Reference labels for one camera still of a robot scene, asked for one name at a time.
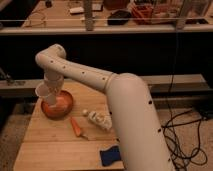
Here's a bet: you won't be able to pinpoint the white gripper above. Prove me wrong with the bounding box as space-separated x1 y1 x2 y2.
44 75 64 105

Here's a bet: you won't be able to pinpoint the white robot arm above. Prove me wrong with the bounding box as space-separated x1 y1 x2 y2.
35 44 175 171

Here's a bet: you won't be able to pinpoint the orange ceramic bowl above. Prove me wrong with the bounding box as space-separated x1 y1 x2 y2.
41 90 74 120

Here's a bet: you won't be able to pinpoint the orange toy carrot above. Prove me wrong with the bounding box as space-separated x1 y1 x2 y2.
70 117 87 139

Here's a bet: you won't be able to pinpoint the white toy tube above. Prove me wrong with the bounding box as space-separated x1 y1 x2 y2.
88 111 112 131

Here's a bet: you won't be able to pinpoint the black object on shelf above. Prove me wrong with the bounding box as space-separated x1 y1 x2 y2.
107 10 131 25

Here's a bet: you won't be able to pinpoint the blue sponge cloth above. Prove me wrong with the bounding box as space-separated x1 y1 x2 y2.
99 145 121 167

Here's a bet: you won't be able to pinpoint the orange basket on shelf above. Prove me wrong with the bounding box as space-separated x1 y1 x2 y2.
131 5 152 25

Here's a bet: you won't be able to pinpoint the black floor cables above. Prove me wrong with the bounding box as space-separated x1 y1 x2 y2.
160 108 209 171

